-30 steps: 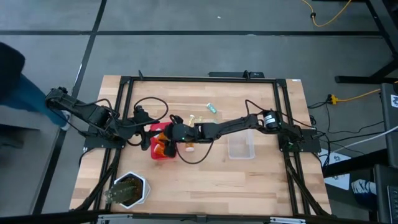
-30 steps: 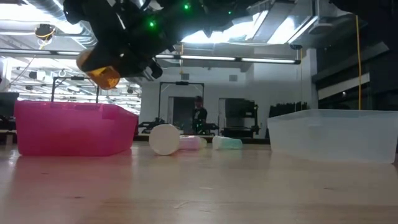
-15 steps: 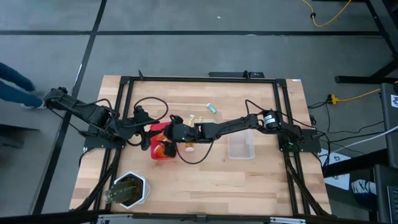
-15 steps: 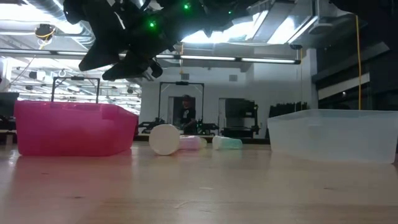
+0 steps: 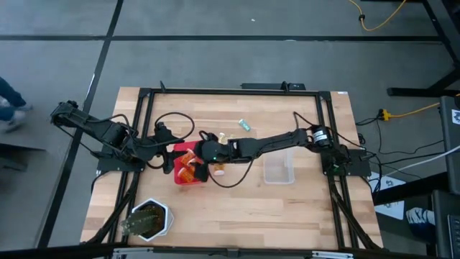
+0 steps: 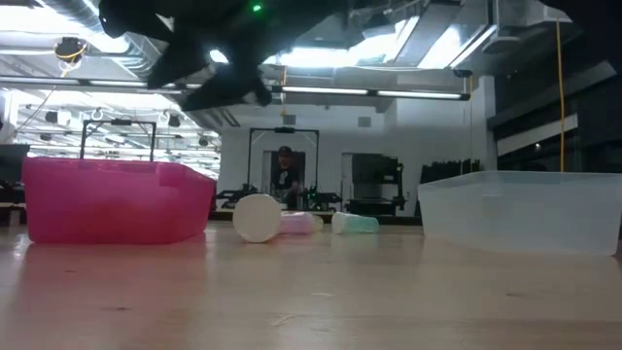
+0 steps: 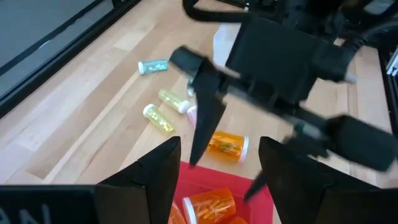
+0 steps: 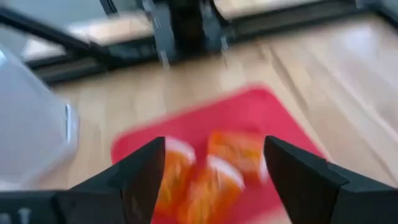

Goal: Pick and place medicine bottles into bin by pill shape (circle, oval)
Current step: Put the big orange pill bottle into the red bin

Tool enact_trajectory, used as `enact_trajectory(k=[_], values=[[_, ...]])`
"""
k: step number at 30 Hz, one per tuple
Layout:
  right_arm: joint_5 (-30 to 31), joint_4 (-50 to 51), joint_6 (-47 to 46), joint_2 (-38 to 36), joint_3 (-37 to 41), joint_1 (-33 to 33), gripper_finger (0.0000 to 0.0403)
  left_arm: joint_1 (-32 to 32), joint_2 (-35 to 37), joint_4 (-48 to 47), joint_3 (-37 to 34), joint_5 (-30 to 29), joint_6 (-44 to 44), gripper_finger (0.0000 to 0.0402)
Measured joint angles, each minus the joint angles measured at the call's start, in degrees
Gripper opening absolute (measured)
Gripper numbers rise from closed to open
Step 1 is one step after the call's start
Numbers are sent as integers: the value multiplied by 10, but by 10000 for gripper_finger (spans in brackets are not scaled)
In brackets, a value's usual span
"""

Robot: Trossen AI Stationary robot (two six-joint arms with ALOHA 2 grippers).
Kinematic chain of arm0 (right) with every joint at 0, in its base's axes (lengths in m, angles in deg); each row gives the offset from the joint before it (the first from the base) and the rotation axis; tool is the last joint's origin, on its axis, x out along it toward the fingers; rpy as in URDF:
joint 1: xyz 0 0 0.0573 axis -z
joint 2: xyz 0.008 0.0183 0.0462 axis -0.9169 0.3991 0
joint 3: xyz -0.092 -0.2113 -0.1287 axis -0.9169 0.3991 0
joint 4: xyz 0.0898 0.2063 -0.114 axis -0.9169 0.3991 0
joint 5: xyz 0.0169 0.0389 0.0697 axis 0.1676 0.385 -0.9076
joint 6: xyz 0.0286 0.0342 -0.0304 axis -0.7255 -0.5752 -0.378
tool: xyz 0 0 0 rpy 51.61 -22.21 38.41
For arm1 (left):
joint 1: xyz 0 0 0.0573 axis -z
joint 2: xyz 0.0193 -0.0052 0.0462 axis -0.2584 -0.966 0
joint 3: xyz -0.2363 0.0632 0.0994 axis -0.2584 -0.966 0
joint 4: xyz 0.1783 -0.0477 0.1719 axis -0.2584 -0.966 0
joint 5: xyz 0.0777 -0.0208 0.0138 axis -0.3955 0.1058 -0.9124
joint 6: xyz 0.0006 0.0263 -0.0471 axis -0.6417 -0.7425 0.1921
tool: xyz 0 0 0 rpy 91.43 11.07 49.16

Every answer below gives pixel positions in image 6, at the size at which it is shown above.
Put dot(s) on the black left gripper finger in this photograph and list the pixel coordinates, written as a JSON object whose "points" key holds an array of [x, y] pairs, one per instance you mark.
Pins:
{"points": [[180, 68], [223, 92]]}

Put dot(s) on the pink pill bottle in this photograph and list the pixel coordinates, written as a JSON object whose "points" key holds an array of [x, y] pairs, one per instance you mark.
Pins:
{"points": [[256, 218]]}

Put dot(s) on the pink plastic bin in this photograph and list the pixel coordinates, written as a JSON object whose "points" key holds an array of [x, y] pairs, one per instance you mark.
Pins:
{"points": [[112, 204]]}

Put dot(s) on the green pill bottle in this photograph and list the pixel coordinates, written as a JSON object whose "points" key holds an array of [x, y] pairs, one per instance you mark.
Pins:
{"points": [[355, 223]]}

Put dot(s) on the background black robot arm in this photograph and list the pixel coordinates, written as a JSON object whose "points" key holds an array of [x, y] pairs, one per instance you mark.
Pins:
{"points": [[238, 194], [321, 198]]}

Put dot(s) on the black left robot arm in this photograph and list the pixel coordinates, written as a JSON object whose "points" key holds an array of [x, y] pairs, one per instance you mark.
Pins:
{"points": [[126, 17]]}

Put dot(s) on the clear plastic bin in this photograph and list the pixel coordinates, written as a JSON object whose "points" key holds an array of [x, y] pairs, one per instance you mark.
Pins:
{"points": [[520, 214]]}

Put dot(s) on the person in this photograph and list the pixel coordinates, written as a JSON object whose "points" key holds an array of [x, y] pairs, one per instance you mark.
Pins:
{"points": [[286, 177]]}

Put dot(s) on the black equipment rack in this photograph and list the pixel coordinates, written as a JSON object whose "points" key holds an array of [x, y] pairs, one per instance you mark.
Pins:
{"points": [[374, 175]]}

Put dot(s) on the black monitor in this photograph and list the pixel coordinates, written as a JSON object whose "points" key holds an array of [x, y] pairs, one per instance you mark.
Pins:
{"points": [[12, 163]]}

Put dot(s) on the row of black chairs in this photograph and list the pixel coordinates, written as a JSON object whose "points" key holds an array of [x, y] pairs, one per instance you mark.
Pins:
{"points": [[447, 172]]}

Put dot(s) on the white ceiling air unit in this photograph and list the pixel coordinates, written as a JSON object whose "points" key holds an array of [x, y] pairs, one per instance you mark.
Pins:
{"points": [[525, 12]]}

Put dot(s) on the grey wall vent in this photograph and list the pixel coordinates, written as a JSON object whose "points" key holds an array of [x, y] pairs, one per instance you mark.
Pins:
{"points": [[364, 121], [289, 119]]}

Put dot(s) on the black ceiling dome camera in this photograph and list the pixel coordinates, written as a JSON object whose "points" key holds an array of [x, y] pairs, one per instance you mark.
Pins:
{"points": [[461, 73]]}

